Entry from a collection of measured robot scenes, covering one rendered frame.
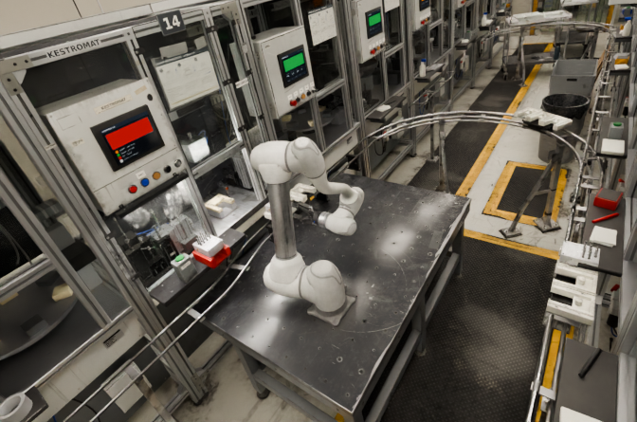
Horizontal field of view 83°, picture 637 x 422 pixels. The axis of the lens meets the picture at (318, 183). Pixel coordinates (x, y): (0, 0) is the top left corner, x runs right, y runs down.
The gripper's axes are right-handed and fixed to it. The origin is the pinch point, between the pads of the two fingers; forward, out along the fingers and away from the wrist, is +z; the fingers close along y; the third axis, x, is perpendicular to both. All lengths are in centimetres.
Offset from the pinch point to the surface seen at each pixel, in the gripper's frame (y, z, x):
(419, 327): -62, -75, -1
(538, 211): -90, -109, -171
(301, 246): -22.3, -4.0, 5.3
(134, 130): 76, 22, 56
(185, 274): 6, 12, 69
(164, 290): 1, 19, 79
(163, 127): 71, 25, 43
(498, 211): -90, -80, -159
